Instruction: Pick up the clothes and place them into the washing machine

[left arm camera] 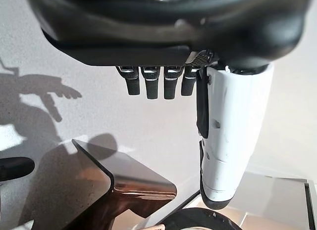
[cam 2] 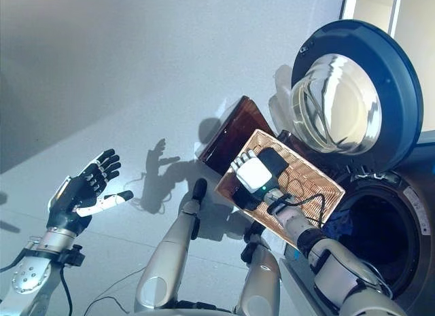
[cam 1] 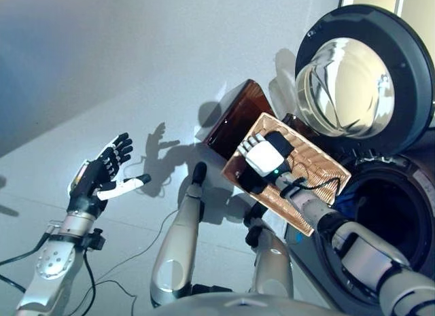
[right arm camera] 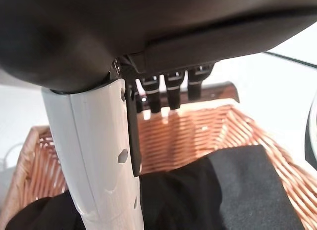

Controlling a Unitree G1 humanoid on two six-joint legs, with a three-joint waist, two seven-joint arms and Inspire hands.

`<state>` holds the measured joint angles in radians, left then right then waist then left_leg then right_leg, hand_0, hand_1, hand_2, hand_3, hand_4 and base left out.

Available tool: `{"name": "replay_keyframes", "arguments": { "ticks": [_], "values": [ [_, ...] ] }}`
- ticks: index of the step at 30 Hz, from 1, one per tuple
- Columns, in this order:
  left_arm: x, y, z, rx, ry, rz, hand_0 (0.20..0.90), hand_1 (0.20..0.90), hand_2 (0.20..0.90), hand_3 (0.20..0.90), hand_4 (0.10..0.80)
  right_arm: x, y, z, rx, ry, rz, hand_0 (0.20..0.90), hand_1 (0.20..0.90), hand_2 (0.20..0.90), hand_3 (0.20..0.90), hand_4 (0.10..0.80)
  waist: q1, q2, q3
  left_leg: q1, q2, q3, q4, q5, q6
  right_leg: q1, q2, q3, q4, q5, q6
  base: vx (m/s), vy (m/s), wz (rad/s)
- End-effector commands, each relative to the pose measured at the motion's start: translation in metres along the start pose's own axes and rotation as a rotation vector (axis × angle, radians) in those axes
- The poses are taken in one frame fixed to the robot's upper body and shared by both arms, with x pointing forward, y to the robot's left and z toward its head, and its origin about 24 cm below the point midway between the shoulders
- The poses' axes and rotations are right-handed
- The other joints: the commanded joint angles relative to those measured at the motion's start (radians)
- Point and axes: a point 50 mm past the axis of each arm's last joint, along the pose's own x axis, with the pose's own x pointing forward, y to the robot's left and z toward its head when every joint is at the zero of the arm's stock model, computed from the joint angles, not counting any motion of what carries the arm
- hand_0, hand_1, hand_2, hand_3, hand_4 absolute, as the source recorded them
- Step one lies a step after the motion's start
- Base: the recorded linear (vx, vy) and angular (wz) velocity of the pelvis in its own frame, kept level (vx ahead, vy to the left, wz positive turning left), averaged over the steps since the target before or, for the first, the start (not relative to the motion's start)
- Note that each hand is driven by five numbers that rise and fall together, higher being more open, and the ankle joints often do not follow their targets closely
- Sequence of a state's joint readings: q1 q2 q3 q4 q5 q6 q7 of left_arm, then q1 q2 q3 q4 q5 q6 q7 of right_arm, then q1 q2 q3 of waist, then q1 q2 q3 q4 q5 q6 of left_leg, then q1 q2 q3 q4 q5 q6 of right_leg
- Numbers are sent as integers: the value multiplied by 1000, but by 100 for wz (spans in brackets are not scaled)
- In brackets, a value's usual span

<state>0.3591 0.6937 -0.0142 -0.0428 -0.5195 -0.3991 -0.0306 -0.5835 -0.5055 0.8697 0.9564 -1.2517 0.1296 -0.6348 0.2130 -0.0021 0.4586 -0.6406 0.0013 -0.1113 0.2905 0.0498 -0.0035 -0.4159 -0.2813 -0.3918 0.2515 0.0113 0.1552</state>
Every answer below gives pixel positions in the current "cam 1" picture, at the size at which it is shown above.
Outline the blue garment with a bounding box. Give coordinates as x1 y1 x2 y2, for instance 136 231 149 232
334 192 355 209

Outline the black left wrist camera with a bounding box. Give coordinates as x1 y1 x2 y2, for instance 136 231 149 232
82 228 107 251

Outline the large black garment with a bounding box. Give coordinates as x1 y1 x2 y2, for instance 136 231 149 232
239 131 296 195

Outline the right silver robot leg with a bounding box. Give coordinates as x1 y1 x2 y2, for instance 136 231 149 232
243 205 296 299

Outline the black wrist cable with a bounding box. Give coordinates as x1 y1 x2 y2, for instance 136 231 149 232
280 176 343 198
0 232 98 312

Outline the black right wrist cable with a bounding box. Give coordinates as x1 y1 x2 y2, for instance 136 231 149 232
280 176 343 198

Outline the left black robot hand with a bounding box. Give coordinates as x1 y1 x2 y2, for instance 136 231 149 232
67 132 152 215

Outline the grey robot torso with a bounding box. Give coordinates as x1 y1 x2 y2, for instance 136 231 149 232
152 292 353 316

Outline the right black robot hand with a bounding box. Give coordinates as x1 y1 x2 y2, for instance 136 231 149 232
238 132 292 183

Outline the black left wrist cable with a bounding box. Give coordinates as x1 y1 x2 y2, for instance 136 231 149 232
0 232 98 312

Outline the round glass washer door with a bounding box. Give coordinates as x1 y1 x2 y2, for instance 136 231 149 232
294 3 435 154

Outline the rectangular wicker basket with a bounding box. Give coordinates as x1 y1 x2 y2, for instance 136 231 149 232
221 112 352 238

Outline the grey front-load washing machine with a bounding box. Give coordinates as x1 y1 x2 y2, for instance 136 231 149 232
281 125 435 316

